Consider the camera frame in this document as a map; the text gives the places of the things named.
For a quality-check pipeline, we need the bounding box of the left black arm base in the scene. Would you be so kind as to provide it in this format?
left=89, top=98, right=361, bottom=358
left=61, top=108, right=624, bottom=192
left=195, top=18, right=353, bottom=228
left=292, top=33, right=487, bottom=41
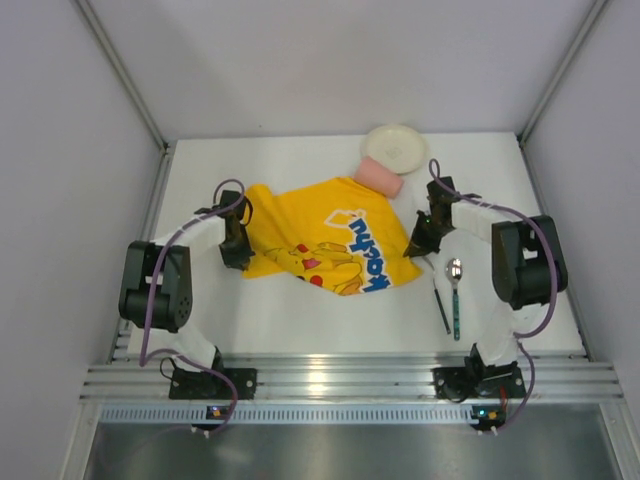
left=159, top=357, right=258, bottom=400

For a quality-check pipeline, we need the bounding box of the cream round plate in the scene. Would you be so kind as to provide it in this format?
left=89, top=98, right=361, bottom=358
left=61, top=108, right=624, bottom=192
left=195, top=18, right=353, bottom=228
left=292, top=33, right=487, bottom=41
left=360, top=124, right=430, bottom=175

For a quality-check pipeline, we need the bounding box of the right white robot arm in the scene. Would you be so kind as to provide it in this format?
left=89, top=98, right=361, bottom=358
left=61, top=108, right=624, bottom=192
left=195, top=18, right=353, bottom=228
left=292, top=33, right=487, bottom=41
left=244, top=176, right=568, bottom=387

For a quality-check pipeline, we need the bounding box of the yellow cartoon placemat cloth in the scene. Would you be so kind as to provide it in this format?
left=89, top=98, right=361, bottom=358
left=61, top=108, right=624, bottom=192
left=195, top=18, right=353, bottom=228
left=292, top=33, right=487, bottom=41
left=244, top=177, right=422, bottom=296

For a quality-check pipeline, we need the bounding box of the pink plastic cup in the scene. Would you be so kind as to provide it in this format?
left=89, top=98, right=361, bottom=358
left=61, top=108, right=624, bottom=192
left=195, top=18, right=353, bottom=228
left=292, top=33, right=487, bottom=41
left=353, top=156, right=404, bottom=199

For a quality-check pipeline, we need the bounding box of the fork with green handle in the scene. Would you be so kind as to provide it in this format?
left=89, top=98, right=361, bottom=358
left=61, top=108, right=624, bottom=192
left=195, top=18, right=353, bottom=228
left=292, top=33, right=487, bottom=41
left=423, top=256, right=452, bottom=335

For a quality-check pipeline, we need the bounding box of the perforated cable duct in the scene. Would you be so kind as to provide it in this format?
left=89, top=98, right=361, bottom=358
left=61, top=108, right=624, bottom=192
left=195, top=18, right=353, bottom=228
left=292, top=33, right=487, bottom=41
left=100, top=403, right=504, bottom=425

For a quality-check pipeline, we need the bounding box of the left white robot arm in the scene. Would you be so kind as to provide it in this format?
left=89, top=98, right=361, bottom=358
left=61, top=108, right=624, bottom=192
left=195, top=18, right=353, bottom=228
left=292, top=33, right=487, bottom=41
left=118, top=189, right=254, bottom=381

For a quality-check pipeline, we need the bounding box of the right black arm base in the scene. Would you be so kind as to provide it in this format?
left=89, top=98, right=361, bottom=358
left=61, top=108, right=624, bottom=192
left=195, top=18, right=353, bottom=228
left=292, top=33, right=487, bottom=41
left=433, top=357, right=526, bottom=403

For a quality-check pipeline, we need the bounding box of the spoon with green handle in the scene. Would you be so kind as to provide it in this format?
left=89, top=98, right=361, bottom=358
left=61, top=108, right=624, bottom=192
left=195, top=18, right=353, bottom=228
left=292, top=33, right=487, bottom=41
left=446, top=258, right=463, bottom=341

